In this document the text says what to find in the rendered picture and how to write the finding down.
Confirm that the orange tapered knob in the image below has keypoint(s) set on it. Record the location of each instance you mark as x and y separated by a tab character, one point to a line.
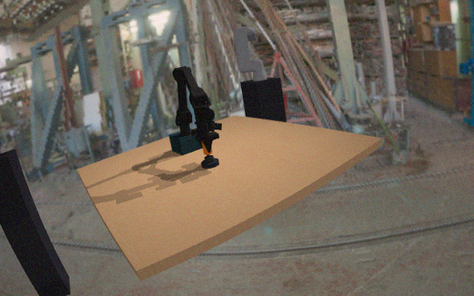
205	150

